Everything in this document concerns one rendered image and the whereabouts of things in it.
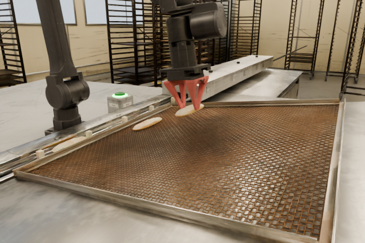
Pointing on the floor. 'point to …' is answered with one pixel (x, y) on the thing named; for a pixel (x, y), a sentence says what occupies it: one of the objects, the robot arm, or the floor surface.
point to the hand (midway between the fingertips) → (189, 106)
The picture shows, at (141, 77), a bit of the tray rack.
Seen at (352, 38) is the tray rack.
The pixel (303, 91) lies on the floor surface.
